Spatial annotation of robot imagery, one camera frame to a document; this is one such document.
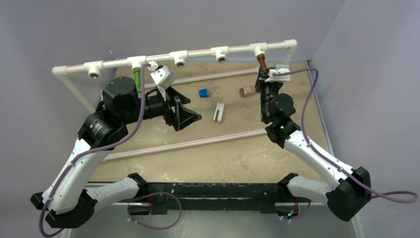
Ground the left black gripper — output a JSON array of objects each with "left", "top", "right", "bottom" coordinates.
[{"left": 120, "top": 84, "right": 201, "bottom": 130}]

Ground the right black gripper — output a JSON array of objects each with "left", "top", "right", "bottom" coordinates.
[{"left": 254, "top": 68, "right": 280, "bottom": 122}]

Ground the brown faucet with blue cap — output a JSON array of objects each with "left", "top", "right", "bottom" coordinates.
[{"left": 256, "top": 54, "right": 268, "bottom": 71}]

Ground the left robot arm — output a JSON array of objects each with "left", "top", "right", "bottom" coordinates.
[{"left": 31, "top": 77, "right": 202, "bottom": 229}]

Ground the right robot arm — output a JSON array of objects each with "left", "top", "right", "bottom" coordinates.
[{"left": 255, "top": 67, "right": 372, "bottom": 222}]

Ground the pink capped clip jar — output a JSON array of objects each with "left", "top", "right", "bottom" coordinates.
[{"left": 239, "top": 86, "right": 256, "bottom": 97}]

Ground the blue paperclip box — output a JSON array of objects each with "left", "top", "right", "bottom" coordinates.
[{"left": 199, "top": 88, "right": 210, "bottom": 98}]

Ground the white staple box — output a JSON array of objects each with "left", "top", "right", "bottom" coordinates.
[{"left": 213, "top": 103, "right": 224, "bottom": 123}]

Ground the green plastic faucet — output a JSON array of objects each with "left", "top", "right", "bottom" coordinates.
[{"left": 133, "top": 67, "right": 142, "bottom": 94}]

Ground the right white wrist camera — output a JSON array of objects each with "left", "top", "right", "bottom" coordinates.
[{"left": 265, "top": 64, "right": 291, "bottom": 83}]

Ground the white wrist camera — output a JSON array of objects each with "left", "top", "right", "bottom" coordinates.
[
  {"left": 265, "top": 64, "right": 291, "bottom": 83},
  {"left": 148, "top": 61, "right": 176, "bottom": 101}
]

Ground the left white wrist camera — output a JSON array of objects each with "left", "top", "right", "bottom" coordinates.
[{"left": 148, "top": 61, "right": 176, "bottom": 101}]

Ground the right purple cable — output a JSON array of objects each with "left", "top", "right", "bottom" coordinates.
[{"left": 272, "top": 68, "right": 419, "bottom": 204}]

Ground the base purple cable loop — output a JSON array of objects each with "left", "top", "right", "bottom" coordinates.
[{"left": 127, "top": 188, "right": 183, "bottom": 230}]

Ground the white PVC pipe frame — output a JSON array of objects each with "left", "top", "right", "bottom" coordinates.
[{"left": 52, "top": 39, "right": 298, "bottom": 162}]

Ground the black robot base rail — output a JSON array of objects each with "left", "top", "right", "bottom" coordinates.
[{"left": 130, "top": 182, "right": 308, "bottom": 215}]

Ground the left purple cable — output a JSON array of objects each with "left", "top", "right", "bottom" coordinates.
[{"left": 39, "top": 63, "right": 152, "bottom": 238}]

